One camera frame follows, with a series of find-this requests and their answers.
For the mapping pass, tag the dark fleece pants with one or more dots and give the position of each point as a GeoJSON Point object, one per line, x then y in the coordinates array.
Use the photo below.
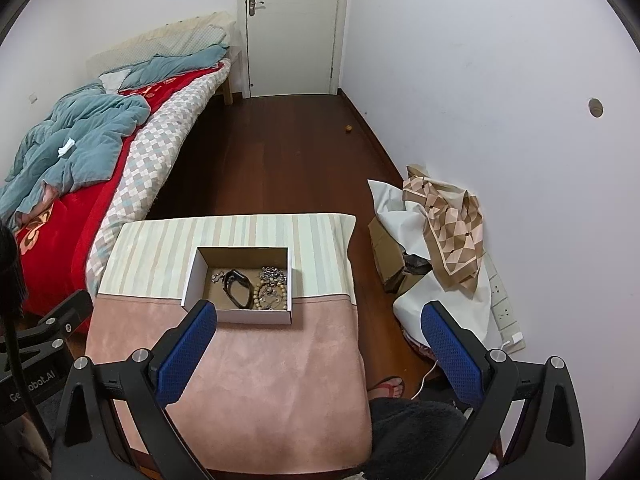
{"type": "Point", "coordinates": [415, 440]}

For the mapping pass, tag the white cloth pile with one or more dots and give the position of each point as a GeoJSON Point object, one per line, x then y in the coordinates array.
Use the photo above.
{"type": "Point", "coordinates": [440, 310]}

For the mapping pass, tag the brown patterned scarf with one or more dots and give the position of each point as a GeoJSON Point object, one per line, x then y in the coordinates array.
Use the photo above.
{"type": "Point", "coordinates": [450, 230]}

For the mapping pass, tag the white power strip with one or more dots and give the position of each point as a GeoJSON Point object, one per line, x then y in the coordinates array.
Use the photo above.
{"type": "Point", "coordinates": [502, 305]}

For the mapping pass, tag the teal quilt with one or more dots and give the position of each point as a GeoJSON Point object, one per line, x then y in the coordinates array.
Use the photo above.
{"type": "Point", "coordinates": [85, 130]}

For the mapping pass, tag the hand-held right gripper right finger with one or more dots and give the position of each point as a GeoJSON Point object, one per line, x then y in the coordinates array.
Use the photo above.
{"type": "Point", "coordinates": [452, 350]}

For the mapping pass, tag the white tissue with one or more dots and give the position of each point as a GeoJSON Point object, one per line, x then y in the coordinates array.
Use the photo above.
{"type": "Point", "coordinates": [66, 148]}

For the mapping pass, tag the wooden bed frame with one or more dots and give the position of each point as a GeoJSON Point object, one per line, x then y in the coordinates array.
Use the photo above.
{"type": "Point", "coordinates": [235, 72]}

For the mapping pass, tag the white door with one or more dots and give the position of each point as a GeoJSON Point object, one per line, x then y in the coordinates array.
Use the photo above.
{"type": "Point", "coordinates": [295, 25]}

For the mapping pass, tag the checkered quilt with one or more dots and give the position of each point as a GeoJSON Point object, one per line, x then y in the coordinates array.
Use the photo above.
{"type": "Point", "coordinates": [160, 145]}

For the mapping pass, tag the bed with red cover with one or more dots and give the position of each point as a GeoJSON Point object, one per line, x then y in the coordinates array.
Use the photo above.
{"type": "Point", "coordinates": [65, 240]}

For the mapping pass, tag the dark red cloth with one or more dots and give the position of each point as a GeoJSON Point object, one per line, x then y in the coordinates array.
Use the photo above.
{"type": "Point", "coordinates": [419, 347]}

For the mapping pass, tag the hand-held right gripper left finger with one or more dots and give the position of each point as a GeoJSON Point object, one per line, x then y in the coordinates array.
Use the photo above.
{"type": "Point", "coordinates": [184, 350]}

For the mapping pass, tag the black smartwatch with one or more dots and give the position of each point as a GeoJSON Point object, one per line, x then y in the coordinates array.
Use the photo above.
{"type": "Point", "coordinates": [239, 290]}

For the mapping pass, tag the brown cardboard box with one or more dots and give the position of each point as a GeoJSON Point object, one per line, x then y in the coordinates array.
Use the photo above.
{"type": "Point", "coordinates": [387, 255]}

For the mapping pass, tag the white cardboard box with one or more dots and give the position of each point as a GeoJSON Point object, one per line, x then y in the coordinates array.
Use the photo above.
{"type": "Point", "coordinates": [240, 312]}

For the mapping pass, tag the pink striped table cloth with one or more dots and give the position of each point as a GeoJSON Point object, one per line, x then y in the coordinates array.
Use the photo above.
{"type": "Point", "coordinates": [260, 375]}

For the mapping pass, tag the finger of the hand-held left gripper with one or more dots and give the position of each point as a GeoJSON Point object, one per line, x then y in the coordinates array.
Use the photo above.
{"type": "Point", "coordinates": [65, 317]}
{"type": "Point", "coordinates": [10, 270]}

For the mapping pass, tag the beige pillow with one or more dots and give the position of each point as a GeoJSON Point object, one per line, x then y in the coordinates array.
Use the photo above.
{"type": "Point", "coordinates": [170, 40]}

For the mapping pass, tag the person's foot in red flip-flop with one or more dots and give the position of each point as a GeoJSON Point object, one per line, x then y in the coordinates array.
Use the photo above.
{"type": "Point", "coordinates": [387, 387]}

